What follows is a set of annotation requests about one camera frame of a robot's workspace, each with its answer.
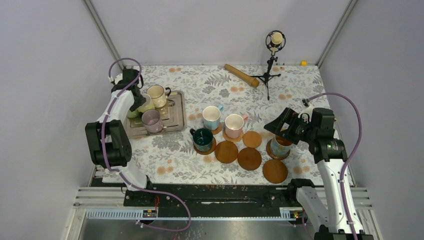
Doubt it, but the beige mug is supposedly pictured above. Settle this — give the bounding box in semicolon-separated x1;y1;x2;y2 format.
146;85;172;108

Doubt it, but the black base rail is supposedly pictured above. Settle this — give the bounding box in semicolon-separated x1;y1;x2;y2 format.
123;182;303;219

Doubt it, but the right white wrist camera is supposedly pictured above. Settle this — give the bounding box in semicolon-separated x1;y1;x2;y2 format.
298;98;314;124

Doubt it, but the light blue mug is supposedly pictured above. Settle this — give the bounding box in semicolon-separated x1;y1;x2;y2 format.
202;105;224;131

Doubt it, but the yellow-green mug white inside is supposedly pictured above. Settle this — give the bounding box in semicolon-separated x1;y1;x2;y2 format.
137;93;155;114

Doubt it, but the floral patterned table mat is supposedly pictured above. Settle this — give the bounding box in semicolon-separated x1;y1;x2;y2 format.
130;65;329;185

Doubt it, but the mauve purple mug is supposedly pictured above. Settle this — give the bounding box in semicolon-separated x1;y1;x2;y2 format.
141;109;164;134

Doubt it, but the pink mug white inside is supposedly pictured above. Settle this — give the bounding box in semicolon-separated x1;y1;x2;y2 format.
224;114;248;138

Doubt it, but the blue mug orange inside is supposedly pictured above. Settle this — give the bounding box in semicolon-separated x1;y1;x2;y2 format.
269;135;293;159

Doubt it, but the wooden rolling pin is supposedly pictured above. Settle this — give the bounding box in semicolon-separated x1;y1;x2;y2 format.
224;64;260;88

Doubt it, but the dark scuffed brown coaster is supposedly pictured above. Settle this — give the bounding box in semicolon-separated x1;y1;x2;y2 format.
266;140;291;161

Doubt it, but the woven rattan coaster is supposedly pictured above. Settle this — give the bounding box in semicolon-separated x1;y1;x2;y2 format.
222;129;244;143

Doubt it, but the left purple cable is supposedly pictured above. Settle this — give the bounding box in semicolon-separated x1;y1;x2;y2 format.
99;57;192;233

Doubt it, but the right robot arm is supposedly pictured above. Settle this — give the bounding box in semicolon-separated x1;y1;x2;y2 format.
263;107;374;240

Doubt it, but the glossy brown coaster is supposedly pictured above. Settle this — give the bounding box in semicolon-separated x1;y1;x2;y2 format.
193;137;217;155

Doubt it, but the metal serving tray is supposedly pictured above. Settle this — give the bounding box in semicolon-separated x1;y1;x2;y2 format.
123;90;187;139

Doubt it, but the purple cable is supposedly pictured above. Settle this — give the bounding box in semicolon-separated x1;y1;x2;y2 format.
302;92;363;240
99;57;192;233

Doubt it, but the dark green mug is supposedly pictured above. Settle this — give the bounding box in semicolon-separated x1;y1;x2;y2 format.
189;128;214;153

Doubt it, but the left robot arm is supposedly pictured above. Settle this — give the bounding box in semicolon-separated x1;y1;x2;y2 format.
85;68;155;206

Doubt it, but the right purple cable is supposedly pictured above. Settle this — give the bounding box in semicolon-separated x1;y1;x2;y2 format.
302;92;363;240

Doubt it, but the light cork coaster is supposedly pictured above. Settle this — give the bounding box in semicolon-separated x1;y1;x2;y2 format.
210;122;223;135
242;131;262;148

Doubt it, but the microphone on black tripod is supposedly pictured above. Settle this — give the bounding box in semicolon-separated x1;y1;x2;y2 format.
251;30;287;101

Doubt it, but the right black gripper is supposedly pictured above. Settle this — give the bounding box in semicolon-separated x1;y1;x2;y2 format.
263;107;317;145

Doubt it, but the light green mug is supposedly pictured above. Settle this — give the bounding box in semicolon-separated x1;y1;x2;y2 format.
126;109;140;119

